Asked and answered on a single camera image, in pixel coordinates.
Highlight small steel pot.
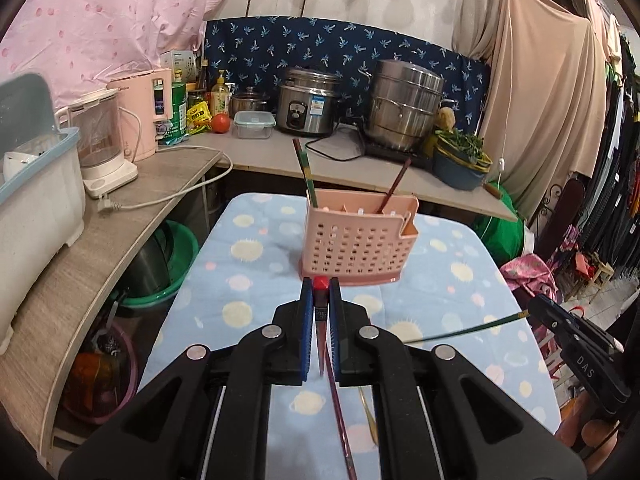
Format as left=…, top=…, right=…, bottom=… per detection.
left=230, top=87, right=271, bottom=116

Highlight beige curtain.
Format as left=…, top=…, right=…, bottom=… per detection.
left=455, top=0, right=617, bottom=202

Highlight green can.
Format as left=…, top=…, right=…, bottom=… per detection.
left=170, top=82, right=190, bottom=142

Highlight white cord with switch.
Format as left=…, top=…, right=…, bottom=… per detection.
left=487, top=0, right=512, bottom=173

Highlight green plastic basin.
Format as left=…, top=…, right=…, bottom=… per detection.
left=120, top=220, right=200, bottom=309

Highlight white power cable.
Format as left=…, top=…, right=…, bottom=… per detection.
left=97, top=145, right=234, bottom=214

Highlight yellow packet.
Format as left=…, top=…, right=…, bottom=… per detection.
left=187, top=101, right=211, bottom=129

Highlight green bag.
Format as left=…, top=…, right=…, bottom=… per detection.
left=470, top=185, right=526, bottom=267

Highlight green leafy vegetables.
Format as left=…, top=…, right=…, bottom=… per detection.
left=435, top=129, right=485, bottom=163

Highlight blue basin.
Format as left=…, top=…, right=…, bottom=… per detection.
left=432, top=147, right=493, bottom=192

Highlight golden chopstick on table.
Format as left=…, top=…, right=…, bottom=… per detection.
left=357, top=387, right=380, bottom=447

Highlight pink plastic basin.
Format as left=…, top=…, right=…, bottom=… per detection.
left=65, top=320, right=139, bottom=424

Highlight dark red iron chair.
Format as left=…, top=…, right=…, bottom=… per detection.
left=535, top=180, right=587, bottom=261

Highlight blue leaf print cloth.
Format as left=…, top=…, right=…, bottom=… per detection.
left=202, top=16, right=493, bottom=127

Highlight pink spotted curtain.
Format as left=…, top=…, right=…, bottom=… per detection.
left=0, top=0, right=261, bottom=111

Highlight pink perforated utensil holder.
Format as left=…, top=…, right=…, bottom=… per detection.
left=299, top=189, right=421, bottom=288

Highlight yellow oil bottle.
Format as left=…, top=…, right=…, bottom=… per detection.
left=210, top=70, right=231, bottom=117

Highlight person's right hand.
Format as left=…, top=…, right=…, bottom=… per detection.
left=556, top=390, right=623, bottom=461

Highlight black cable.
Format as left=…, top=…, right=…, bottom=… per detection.
left=305, top=122, right=367, bottom=162

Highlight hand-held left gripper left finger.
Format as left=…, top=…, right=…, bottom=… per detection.
left=60, top=276, right=315, bottom=480

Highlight pink floral cloth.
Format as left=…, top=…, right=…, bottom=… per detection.
left=500, top=254, right=558, bottom=302

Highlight black induction cooker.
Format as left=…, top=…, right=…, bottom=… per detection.
left=362, top=140, right=436, bottom=169

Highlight white dish box blue lid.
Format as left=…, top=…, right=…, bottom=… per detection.
left=0, top=72, right=87, bottom=356

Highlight red chopstick black band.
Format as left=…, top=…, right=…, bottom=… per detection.
left=312, top=276, right=331, bottom=377

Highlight steel steamer pot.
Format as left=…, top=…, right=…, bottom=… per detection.
left=362, top=59, right=446, bottom=153

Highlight green chopstick gold band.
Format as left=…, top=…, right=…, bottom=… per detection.
left=299, top=147, right=319, bottom=209
left=404, top=310, right=531, bottom=346

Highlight steel rice cooker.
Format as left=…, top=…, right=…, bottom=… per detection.
left=276, top=67, right=343, bottom=137

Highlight wooden counter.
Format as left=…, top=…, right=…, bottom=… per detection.
left=0, top=130, right=519, bottom=466

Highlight white glass jug appliance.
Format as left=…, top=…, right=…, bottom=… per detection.
left=55, top=87, right=139, bottom=200

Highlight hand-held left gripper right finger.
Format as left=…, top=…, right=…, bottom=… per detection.
left=327, top=276, right=586, bottom=480

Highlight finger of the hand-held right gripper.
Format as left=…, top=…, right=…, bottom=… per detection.
left=545, top=296, right=625, bottom=356
left=529, top=294, right=632, bottom=413

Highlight white carton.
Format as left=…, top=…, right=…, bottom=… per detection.
left=160, top=50, right=198, bottom=84

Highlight hanging dark clothes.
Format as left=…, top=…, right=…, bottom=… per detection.
left=585, top=35, right=640, bottom=281

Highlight small wooden stool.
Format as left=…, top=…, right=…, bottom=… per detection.
left=575, top=255, right=614, bottom=302

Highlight glass food container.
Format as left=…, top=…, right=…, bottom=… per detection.
left=233, top=111, right=277, bottom=140

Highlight blue planet print tablecloth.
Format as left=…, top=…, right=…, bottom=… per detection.
left=137, top=192, right=561, bottom=480

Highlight pink electric kettle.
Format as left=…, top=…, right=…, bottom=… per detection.
left=107, top=67, right=173, bottom=162

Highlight maroon chopstick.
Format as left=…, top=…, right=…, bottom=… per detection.
left=325, top=382, right=358, bottom=480

